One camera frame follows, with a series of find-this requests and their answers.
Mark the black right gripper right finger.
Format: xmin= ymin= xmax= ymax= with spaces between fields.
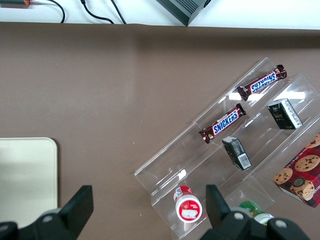
xmin=199 ymin=184 xmax=312 ymax=240

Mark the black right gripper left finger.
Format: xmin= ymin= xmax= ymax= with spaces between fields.
xmin=0 ymin=184 xmax=95 ymax=240

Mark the cream plastic tray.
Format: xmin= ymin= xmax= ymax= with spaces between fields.
xmin=0 ymin=137 xmax=59 ymax=229

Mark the green yogurt cup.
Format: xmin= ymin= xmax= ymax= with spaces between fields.
xmin=238 ymin=200 xmax=275 ymax=226

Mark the red yogurt cup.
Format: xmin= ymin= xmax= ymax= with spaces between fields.
xmin=172 ymin=185 xmax=203 ymax=224

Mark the clear acrylic stepped stand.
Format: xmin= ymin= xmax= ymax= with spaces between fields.
xmin=133 ymin=56 xmax=320 ymax=240

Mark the small black carton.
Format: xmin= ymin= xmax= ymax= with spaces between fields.
xmin=266 ymin=97 xmax=304 ymax=131
xmin=221 ymin=136 xmax=252 ymax=171

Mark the red plaid cookie box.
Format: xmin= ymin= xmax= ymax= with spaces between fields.
xmin=272 ymin=132 xmax=320 ymax=209

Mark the Snickers chocolate bar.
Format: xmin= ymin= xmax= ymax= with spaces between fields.
xmin=236 ymin=64 xmax=288 ymax=102
xmin=198 ymin=102 xmax=247 ymax=145

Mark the dark grey electronics box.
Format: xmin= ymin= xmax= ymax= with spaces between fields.
xmin=155 ymin=0 xmax=214 ymax=27

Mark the orange tipped tool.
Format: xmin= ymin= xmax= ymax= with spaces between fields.
xmin=0 ymin=0 xmax=34 ymax=7

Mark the black cable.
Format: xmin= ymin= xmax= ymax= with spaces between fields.
xmin=32 ymin=0 xmax=67 ymax=24
xmin=80 ymin=0 xmax=115 ymax=25
xmin=109 ymin=0 xmax=127 ymax=25

